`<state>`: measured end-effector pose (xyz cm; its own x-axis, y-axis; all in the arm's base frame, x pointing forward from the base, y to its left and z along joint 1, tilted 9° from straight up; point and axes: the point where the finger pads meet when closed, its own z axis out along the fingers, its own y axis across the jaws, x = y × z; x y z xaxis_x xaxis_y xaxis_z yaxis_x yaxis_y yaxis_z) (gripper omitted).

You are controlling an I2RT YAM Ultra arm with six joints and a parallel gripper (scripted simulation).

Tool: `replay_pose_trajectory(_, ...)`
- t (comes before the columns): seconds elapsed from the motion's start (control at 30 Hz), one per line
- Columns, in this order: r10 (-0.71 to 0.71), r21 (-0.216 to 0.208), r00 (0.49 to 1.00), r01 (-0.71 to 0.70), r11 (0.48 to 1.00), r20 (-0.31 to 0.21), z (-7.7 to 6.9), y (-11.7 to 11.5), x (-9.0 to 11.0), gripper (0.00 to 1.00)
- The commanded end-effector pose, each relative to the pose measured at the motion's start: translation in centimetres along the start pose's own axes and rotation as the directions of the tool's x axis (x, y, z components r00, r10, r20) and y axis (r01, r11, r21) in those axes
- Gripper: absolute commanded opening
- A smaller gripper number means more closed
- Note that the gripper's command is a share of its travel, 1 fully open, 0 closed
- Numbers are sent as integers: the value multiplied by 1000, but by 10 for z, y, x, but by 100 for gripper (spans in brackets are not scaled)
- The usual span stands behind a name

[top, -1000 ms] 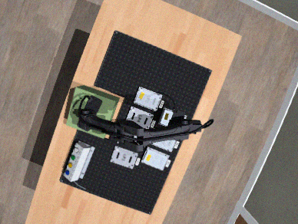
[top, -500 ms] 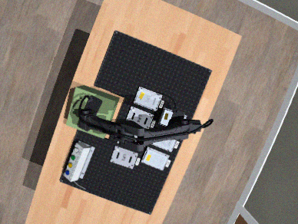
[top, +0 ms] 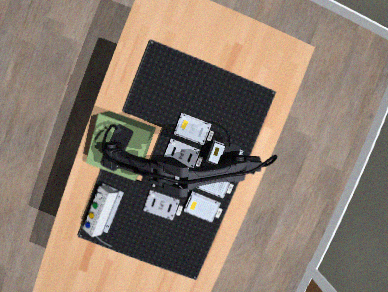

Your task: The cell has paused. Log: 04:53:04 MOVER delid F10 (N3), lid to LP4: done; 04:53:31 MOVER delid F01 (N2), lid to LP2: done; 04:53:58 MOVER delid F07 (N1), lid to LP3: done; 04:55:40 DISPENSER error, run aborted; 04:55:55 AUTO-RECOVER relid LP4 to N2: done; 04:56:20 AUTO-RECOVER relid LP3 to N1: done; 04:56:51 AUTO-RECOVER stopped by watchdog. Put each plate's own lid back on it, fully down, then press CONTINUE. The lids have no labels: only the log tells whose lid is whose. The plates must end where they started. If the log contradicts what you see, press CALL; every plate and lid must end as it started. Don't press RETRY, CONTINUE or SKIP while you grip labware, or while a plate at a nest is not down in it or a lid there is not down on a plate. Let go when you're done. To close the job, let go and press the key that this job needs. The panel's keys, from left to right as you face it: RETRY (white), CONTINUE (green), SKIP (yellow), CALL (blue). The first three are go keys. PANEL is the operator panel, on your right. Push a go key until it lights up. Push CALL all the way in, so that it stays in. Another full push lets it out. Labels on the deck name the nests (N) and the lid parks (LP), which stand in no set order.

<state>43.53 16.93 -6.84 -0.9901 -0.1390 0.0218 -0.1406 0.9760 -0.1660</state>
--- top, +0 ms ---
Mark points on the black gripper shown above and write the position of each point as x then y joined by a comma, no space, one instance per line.
229,148

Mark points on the white control panel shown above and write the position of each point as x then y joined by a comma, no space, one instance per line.
106,200

